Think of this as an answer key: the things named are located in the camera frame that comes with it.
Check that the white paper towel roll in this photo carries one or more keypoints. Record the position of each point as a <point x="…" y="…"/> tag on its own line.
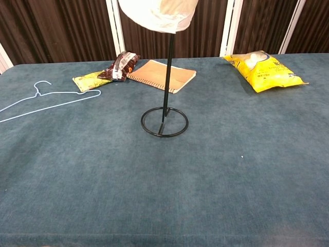
<point x="159" y="13"/>

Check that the brown spiral notebook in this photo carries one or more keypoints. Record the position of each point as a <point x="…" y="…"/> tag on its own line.
<point x="151" y="73"/>

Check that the dark brown snack packet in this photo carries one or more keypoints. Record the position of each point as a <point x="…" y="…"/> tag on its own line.
<point x="120" y="67"/>

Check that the teal table cloth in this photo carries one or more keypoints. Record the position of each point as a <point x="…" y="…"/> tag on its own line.
<point x="102" y="180"/>

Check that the small yellow snack packet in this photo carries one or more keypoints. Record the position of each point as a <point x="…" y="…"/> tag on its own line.
<point x="88" y="80"/>

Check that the large yellow snack bag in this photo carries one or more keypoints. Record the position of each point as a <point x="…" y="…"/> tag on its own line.
<point x="262" y="70"/>

